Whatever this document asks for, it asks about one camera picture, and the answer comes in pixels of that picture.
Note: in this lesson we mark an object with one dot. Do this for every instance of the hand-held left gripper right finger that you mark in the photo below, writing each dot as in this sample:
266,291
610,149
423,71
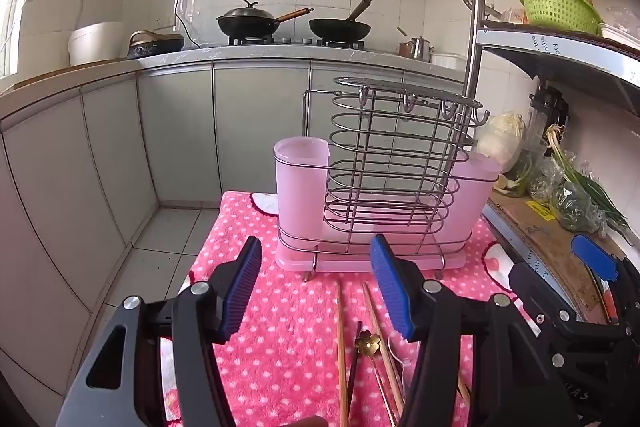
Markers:
395,292

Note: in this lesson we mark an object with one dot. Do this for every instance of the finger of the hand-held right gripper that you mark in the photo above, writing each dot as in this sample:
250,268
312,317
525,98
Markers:
592,257
535,287

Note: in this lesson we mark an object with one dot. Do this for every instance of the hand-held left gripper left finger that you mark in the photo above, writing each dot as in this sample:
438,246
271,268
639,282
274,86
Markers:
245,287

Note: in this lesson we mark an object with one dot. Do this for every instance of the wooden chopstick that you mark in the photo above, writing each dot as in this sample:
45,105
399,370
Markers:
341,347
377,327
463,389

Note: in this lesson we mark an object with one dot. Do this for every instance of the black utensil gold flower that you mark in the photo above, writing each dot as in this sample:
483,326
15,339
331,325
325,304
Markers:
367,341

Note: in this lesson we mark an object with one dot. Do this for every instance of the clear plastic spoon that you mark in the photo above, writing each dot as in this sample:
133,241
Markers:
400,349

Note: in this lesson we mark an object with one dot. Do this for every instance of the metal chopstick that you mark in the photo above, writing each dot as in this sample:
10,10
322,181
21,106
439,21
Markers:
384,399

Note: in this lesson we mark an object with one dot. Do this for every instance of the metal utensil rack pink cups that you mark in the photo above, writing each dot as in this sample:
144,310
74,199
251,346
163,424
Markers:
300,187

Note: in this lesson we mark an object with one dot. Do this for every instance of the cardboard sheet yellow label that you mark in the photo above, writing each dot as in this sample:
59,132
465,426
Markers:
555,247

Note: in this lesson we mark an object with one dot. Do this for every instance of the plastic bag of greens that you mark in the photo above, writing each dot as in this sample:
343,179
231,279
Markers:
570,204

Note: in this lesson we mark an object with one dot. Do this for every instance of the pink polka dot cloth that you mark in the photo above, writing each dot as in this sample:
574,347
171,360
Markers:
290,327

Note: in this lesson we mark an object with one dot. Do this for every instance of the green onions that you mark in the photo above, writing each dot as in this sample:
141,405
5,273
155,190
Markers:
585,179

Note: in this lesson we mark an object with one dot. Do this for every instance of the pale ginger piece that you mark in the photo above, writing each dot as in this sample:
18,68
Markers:
507,186

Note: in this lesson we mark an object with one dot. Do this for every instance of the napa cabbage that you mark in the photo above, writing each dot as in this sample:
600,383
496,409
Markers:
502,139

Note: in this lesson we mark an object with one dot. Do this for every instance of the black lid blender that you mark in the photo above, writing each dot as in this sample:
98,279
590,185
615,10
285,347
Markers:
547,112

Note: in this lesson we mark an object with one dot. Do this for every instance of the grey kitchen counter cabinets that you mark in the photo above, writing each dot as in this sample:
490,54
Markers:
175,132

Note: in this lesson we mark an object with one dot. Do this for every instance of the metal storage shelf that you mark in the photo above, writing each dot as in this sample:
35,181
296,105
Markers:
550,52

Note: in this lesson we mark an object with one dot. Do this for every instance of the white plastic box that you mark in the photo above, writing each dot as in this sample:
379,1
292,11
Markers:
620,34

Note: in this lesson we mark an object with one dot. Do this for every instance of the white rectangular container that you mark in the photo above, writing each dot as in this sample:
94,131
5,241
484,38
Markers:
449,61

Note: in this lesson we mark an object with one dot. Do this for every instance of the small copper pot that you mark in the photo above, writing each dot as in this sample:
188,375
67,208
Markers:
402,49

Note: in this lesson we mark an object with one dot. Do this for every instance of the metal kettle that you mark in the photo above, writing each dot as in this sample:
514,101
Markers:
420,48

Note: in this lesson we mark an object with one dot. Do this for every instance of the green plastic basket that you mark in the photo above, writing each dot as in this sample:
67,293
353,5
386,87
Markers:
555,9

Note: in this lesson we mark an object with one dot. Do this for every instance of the gas stove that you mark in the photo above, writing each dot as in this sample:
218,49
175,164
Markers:
295,41

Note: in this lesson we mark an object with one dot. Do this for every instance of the black electric baking pan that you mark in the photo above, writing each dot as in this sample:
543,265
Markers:
155,44

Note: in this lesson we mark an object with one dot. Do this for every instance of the black wok with lid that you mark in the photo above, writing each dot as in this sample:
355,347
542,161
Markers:
247,21

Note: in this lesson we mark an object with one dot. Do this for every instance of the black frying pan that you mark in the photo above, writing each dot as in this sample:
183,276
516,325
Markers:
340,28

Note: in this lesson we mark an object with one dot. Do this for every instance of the white rice cooker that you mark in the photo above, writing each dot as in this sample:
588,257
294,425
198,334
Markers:
95,43

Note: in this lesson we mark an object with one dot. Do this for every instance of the window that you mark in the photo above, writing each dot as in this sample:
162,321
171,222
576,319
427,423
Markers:
20,7

